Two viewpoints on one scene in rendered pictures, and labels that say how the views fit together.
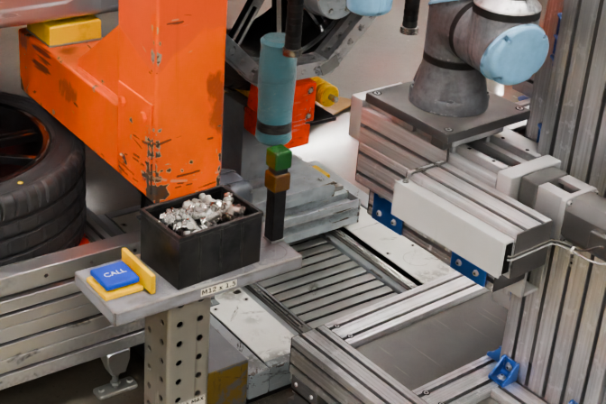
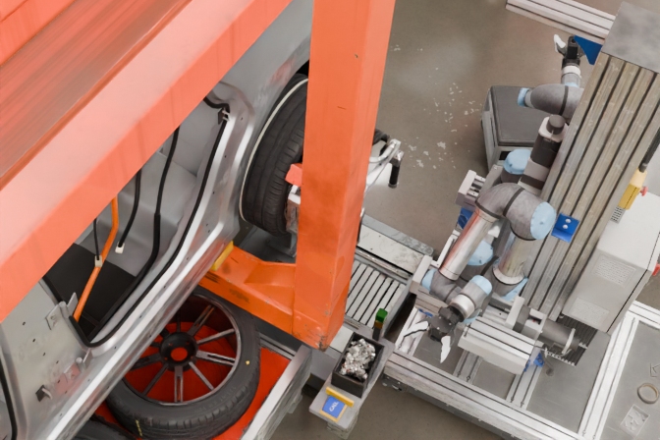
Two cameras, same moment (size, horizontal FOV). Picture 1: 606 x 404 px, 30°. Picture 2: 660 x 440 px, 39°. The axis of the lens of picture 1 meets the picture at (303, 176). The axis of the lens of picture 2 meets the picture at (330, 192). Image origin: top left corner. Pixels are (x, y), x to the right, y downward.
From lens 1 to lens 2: 2.59 m
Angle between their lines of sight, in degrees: 34
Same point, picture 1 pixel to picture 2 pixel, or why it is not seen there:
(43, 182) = (256, 356)
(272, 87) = not seen: hidden behind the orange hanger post
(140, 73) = (313, 313)
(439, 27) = (470, 273)
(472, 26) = (495, 284)
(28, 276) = (274, 407)
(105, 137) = (278, 320)
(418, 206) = (475, 348)
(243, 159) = (292, 240)
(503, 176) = (509, 324)
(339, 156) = not seen: hidden behind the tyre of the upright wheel
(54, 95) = (224, 291)
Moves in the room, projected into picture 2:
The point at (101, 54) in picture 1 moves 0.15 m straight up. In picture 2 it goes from (269, 289) to (269, 268)
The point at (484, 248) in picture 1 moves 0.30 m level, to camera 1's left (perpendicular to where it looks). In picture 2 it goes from (514, 365) to (444, 392)
